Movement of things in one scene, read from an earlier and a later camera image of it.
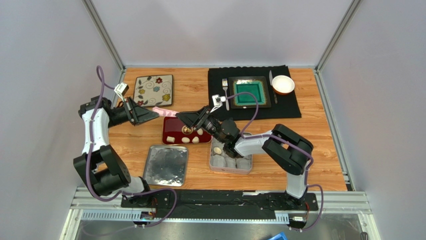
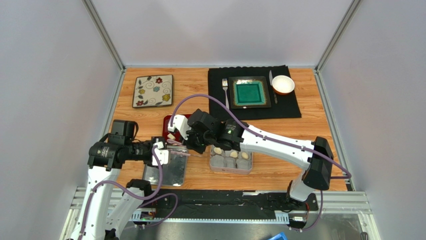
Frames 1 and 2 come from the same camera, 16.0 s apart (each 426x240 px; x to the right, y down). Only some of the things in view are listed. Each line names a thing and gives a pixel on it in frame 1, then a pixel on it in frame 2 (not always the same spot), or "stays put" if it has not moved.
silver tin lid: [166, 165] stays put
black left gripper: [139, 114] to [150, 143]
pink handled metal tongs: [163, 112] to [179, 144]
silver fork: [225, 85] stays put
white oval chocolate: [217, 150] stays put
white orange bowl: [282, 84] stays put
